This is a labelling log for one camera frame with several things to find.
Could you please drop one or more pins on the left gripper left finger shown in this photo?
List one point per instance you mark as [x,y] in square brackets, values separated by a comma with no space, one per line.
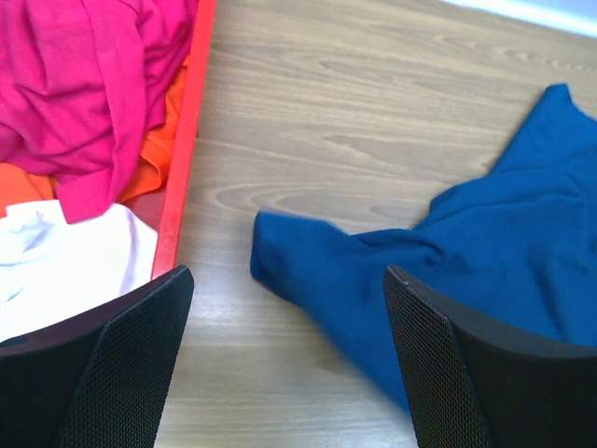
[98,379]

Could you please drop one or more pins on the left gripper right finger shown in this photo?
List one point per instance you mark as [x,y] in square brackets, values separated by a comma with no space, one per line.
[474,381]

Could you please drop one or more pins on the blue printed t shirt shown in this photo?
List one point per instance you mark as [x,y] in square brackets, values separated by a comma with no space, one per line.
[518,244]

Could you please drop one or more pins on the white t shirt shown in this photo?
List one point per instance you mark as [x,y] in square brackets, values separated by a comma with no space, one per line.
[52,270]

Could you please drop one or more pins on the red plastic bin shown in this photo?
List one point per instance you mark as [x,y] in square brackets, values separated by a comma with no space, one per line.
[155,218]

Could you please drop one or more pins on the orange t shirt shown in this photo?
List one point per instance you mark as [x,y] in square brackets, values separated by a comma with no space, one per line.
[154,162]

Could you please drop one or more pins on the magenta t shirt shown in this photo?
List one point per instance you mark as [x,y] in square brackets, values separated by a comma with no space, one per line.
[81,83]

